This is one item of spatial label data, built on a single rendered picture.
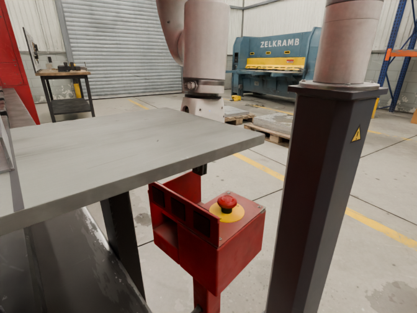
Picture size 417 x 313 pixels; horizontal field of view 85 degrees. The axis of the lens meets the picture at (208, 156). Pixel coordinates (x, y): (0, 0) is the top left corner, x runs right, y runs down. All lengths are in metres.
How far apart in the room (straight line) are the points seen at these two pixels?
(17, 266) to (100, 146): 0.12
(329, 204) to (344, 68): 0.36
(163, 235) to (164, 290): 0.82
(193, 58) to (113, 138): 0.27
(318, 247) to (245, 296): 0.60
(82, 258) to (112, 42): 7.64
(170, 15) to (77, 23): 7.24
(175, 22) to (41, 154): 0.41
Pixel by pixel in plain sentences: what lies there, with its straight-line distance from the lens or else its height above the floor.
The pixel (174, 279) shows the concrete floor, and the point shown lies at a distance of 1.38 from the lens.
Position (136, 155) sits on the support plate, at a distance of 0.17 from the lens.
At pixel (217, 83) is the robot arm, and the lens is 0.45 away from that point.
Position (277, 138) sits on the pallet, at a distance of 3.28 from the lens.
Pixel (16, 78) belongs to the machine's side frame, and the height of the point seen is 0.94.
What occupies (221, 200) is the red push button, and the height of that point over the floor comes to 0.81.
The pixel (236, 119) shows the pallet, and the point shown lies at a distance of 4.13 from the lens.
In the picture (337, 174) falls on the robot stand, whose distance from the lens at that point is 0.70.
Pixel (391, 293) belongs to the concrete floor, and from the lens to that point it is 1.60.
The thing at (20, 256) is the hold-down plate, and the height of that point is 0.91.
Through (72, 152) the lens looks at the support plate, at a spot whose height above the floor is 1.00.
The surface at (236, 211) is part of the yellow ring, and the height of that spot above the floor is 0.78.
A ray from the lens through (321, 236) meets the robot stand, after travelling 0.81.
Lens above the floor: 1.06
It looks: 23 degrees down
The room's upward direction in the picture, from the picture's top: straight up
